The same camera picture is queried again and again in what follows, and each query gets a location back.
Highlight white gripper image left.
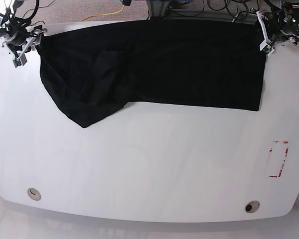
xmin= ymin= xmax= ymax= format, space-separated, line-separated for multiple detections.
xmin=2 ymin=25 xmax=47 ymax=68

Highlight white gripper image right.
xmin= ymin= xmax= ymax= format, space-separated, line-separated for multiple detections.
xmin=250 ymin=8 xmax=297 ymax=55

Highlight black t-shirt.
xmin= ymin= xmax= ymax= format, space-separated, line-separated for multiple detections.
xmin=36 ymin=19 xmax=266 ymax=128

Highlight red tape rectangle marking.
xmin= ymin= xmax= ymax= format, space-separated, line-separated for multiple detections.
xmin=266 ymin=140 xmax=289 ymax=178

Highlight black cable image left arm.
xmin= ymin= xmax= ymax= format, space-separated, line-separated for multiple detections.
xmin=3 ymin=0 xmax=40 ymax=29

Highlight black cable image arm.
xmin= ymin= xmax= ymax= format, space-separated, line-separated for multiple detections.
xmin=203 ymin=0 xmax=259 ymax=24
xmin=3 ymin=0 xmax=40 ymax=29

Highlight black cable image right arm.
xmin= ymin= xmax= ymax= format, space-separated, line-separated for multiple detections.
xmin=203 ymin=0 xmax=259 ymax=24

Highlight yellow cable on floor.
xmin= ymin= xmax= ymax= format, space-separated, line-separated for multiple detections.
xmin=82 ymin=4 xmax=127 ymax=22

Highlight left table cable grommet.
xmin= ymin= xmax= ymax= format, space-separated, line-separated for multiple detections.
xmin=27 ymin=188 xmax=41 ymax=201

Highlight table cable grommet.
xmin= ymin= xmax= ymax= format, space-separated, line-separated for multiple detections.
xmin=27 ymin=188 xmax=41 ymax=201
xmin=245 ymin=201 xmax=260 ymax=214

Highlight right table cable grommet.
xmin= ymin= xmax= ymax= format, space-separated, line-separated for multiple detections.
xmin=245 ymin=201 xmax=260 ymax=214

